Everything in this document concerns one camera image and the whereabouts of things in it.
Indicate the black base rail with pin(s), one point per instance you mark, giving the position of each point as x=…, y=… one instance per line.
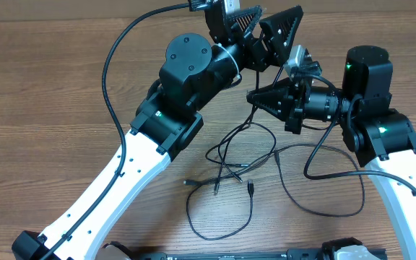
x=290, y=254

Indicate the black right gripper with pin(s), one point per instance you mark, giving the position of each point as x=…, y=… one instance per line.
x=290, y=102

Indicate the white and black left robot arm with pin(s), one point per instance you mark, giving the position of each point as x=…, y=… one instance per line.
x=196, y=68

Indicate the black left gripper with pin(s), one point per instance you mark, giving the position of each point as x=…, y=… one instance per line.
x=275, y=50

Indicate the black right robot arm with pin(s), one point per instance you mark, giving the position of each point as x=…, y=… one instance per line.
x=383, y=139

